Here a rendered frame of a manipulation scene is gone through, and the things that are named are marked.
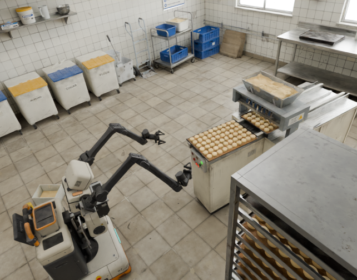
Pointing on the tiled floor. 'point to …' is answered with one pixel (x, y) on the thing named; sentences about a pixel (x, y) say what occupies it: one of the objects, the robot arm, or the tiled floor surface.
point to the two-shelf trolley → (176, 44)
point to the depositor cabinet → (346, 118)
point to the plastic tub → (48, 193)
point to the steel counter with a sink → (292, 69)
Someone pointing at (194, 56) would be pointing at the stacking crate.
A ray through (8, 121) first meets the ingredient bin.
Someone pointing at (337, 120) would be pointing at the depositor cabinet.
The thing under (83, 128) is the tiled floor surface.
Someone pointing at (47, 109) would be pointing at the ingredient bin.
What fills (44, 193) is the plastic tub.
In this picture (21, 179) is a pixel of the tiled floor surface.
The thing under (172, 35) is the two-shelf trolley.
